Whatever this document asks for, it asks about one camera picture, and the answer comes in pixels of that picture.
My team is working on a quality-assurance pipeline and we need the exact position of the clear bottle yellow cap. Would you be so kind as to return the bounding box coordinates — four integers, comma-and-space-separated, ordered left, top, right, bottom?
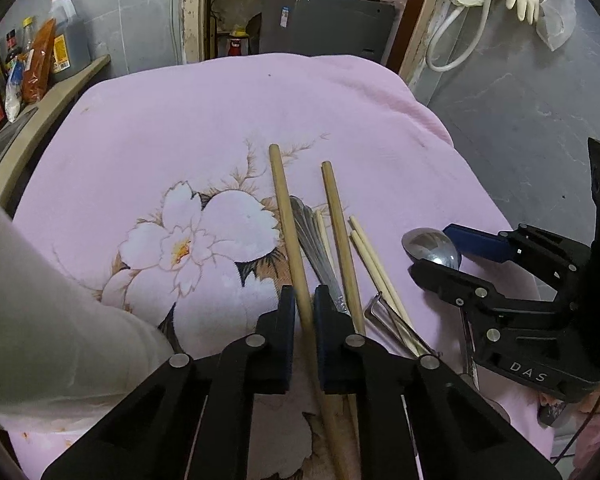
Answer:
20, 17, 36, 53

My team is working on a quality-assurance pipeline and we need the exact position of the beige kitchen countertop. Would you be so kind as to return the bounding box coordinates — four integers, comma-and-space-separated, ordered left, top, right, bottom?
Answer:
0, 55, 111, 196

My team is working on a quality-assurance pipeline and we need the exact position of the clear plastic bag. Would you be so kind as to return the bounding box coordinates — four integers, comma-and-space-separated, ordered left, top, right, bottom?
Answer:
537, 0, 578, 52

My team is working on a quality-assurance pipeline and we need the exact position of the red bottle yellow cap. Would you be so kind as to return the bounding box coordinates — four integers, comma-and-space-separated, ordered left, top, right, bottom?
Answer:
227, 25, 248, 58

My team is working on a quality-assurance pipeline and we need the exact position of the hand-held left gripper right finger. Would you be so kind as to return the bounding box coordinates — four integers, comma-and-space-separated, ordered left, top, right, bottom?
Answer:
313, 284, 563, 480

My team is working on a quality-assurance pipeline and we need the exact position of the wooden door frame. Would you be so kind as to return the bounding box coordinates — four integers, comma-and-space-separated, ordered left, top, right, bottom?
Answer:
180, 0, 461, 91

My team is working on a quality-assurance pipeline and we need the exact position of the long thick wooden chopstick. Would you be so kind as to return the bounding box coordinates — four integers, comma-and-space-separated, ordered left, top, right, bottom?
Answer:
321, 161, 367, 461
269, 144, 353, 480

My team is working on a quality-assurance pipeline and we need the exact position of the orange seasoning packet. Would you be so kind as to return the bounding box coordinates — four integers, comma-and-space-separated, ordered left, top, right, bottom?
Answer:
20, 17, 56, 106

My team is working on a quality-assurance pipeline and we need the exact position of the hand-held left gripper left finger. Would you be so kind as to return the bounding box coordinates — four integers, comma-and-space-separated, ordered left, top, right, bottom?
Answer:
40, 285, 297, 480

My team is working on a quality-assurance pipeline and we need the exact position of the pink floral blanket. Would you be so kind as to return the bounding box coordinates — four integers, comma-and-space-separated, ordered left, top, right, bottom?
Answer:
7, 52, 556, 480

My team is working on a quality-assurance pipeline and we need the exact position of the dark sauce bottle red cap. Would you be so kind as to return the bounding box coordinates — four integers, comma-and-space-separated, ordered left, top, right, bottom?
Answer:
2, 27, 23, 71

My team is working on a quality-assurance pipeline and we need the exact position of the small metal wire tool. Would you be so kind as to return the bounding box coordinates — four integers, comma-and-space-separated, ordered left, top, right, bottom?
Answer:
364, 292, 441, 358

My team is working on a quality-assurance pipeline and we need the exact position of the stainless steel ladle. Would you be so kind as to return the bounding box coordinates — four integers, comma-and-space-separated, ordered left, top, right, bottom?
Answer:
401, 227, 481, 391

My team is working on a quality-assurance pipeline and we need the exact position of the stainless steel utensil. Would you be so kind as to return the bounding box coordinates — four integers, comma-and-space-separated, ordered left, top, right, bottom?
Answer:
289, 196, 351, 316

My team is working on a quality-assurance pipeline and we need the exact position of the dark grey cabinet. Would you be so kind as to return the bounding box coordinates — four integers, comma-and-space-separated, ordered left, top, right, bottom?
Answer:
260, 0, 398, 63

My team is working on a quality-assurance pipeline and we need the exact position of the white and blue packet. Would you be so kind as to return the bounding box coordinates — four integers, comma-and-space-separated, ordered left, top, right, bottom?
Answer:
4, 50, 31, 123

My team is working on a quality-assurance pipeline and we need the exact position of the white flexible hose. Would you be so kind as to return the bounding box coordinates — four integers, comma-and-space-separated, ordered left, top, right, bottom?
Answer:
426, 0, 506, 72

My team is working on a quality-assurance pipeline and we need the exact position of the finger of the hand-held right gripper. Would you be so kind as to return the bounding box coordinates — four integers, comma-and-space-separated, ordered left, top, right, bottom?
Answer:
442, 223, 591, 293
410, 258, 561, 331

